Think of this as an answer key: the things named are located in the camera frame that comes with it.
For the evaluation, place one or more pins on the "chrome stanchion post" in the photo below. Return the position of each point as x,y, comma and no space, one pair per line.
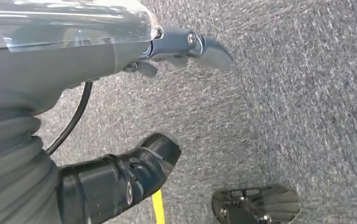
274,201

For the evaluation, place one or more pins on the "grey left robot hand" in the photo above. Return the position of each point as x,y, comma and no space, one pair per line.
58,61

